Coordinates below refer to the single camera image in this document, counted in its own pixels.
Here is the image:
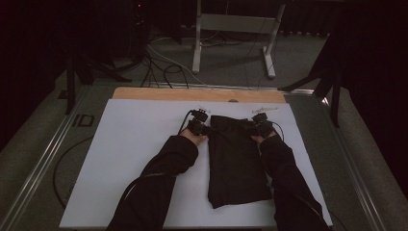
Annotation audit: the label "aluminium floor rail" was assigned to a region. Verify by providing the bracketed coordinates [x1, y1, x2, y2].
[0, 86, 94, 231]
[320, 95, 388, 231]

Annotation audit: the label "black shorts with blue print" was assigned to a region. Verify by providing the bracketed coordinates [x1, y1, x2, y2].
[207, 115, 273, 210]

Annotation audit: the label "black metal stand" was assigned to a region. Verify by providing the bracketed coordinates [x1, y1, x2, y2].
[277, 35, 343, 128]
[64, 52, 133, 116]

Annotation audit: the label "white metal desk frame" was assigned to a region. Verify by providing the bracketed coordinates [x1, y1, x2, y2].
[191, 0, 287, 80]

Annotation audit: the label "white floor cable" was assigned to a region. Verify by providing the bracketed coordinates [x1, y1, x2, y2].
[145, 42, 210, 87]

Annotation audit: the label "long black floor cable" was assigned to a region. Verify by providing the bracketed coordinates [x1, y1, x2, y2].
[52, 136, 95, 208]

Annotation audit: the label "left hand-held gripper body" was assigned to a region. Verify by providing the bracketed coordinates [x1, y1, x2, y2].
[187, 108, 210, 137]

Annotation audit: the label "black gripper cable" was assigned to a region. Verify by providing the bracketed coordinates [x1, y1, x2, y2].
[271, 120, 286, 142]
[177, 109, 195, 136]

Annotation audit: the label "person's right hand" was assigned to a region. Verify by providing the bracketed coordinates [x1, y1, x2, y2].
[250, 129, 279, 145]

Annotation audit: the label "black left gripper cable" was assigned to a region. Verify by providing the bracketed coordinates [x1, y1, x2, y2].
[177, 109, 195, 136]

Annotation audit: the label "white table cover sheet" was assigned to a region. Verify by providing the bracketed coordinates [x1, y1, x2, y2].
[59, 98, 333, 230]

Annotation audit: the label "person's left hand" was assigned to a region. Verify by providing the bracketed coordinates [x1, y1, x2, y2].
[179, 128, 210, 147]

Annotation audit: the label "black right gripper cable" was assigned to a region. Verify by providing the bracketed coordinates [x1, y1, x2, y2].
[271, 120, 286, 142]

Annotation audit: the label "black looped floor cable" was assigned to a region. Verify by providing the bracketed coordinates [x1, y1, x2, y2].
[163, 64, 191, 90]

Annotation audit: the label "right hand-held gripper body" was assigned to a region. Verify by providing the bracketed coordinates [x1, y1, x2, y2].
[247, 112, 275, 139]

